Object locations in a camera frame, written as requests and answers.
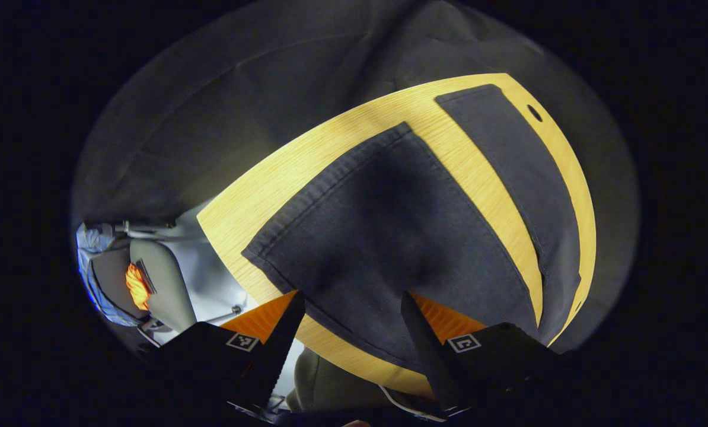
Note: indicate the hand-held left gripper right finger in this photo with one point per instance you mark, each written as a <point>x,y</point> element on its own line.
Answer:
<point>431,362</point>

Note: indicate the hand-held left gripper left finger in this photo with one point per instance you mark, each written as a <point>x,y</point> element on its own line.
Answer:
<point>277,356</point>

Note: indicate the dark blue jeans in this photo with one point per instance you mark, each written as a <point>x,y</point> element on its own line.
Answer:
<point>389,237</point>

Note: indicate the grey cloth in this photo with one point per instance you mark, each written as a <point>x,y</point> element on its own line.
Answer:
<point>330,379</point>

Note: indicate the grey chair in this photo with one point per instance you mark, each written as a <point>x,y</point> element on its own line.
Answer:
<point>167,279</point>

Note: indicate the orange ribbed object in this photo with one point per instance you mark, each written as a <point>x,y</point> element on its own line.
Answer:
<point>136,287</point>

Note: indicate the light blue cloth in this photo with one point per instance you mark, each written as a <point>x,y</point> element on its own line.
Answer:
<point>90,249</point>

